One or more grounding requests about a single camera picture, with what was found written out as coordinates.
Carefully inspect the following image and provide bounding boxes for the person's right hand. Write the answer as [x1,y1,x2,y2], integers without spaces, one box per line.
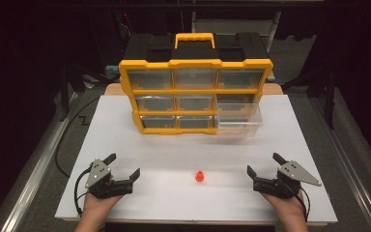
[261,190,306,222]

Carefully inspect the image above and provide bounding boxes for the clear plastic drawer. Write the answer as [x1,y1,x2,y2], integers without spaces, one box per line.
[214,102,265,138]

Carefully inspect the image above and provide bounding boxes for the black stand legs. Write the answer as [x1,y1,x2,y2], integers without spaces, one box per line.
[57,61,121,122]
[281,62,338,131]

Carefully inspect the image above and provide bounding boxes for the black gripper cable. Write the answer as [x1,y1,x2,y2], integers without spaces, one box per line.
[73,166,93,217]
[289,184,311,223]

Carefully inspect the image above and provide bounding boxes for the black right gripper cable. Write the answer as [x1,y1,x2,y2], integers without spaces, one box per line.
[289,184,311,223]

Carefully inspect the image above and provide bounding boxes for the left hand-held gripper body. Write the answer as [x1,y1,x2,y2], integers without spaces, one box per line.
[85,159,133,199]

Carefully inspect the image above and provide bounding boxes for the black floor cable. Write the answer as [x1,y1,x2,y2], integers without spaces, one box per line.
[54,96,101,179]

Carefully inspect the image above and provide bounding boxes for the grid of clear drawers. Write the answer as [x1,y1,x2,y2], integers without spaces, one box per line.
[128,68,265,130]

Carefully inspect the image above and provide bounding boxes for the person's left hand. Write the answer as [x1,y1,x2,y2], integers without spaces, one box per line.
[81,191,124,220]

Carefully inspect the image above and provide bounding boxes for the metal floor rail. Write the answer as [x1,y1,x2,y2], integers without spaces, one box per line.
[308,96,371,232]
[0,91,80,232]

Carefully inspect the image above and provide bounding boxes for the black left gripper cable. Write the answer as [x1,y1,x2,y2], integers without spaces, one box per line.
[73,166,93,217]

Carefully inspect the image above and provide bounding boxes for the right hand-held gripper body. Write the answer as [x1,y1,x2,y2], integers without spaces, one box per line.
[252,160,323,199]

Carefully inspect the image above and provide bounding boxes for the yellow black organizer cabinet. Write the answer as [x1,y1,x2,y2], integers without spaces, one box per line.
[118,32,274,136]

